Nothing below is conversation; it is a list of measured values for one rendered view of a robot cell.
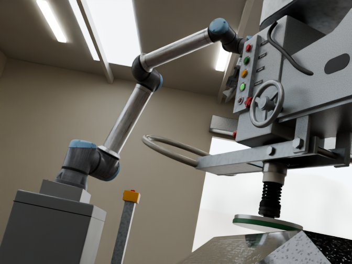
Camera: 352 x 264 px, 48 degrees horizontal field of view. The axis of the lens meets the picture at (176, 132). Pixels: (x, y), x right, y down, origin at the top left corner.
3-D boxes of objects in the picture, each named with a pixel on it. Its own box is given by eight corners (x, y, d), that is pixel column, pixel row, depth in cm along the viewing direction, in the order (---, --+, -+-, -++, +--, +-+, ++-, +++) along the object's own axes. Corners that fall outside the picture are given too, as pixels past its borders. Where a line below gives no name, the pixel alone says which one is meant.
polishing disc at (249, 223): (235, 227, 138) (237, 216, 139) (301, 239, 132) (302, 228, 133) (228, 219, 118) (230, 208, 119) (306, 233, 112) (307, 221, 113)
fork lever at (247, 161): (355, 168, 113) (357, 151, 114) (304, 149, 106) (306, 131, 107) (225, 177, 175) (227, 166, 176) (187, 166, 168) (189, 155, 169)
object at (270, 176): (288, 185, 127) (289, 175, 128) (271, 180, 124) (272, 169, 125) (274, 186, 133) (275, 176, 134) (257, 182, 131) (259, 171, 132)
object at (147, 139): (255, 186, 179) (257, 180, 178) (157, 157, 160) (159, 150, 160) (211, 157, 224) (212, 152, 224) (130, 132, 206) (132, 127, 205)
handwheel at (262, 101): (303, 131, 112) (308, 83, 116) (275, 121, 109) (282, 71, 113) (269, 140, 126) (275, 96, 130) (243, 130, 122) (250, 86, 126)
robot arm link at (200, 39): (122, 57, 235) (224, 11, 201) (135, 67, 244) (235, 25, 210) (121, 73, 230) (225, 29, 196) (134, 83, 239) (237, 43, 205)
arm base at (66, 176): (50, 180, 210) (56, 162, 213) (54, 185, 228) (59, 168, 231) (85, 189, 212) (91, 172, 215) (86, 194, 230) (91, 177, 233)
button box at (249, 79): (252, 110, 134) (263, 36, 142) (245, 108, 133) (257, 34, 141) (238, 116, 141) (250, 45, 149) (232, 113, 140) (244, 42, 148)
